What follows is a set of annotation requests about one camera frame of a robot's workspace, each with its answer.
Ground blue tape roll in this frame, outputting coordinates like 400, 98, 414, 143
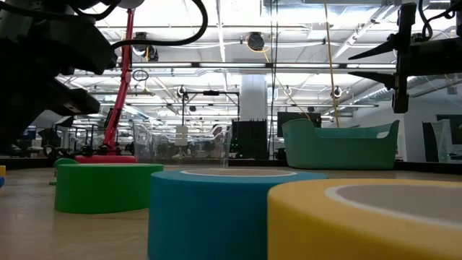
147, 168, 328, 260

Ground clear plastic bin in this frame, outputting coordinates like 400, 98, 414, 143
132, 122, 232, 169

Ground black background monitor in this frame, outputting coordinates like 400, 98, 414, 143
230, 120, 269, 160

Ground yellow tape roll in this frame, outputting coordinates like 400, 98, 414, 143
267, 178, 462, 260

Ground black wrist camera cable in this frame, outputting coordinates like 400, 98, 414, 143
110, 0, 209, 51

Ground teal plastic bin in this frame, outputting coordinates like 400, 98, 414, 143
282, 118, 401, 170

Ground yellow power cord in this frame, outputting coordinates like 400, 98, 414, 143
323, 0, 341, 128

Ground green tape roll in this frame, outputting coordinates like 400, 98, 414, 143
54, 163, 165, 214

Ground black background rig frame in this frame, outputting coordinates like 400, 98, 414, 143
181, 90, 241, 127

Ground green mini stapler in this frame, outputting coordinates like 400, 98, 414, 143
49, 157, 79, 186

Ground red desk lamp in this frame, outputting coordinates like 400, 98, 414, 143
74, 0, 145, 164

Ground black ceiling cable reel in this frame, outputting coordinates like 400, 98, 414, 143
247, 31, 266, 51
131, 31, 160, 62

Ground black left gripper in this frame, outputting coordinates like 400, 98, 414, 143
0, 74, 101, 156

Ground white stacked boxes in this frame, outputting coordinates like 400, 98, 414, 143
175, 125, 189, 147

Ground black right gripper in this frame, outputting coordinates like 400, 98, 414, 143
348, 2, 462, 113

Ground black background screen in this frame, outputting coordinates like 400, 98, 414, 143
276, 111, 322, 138

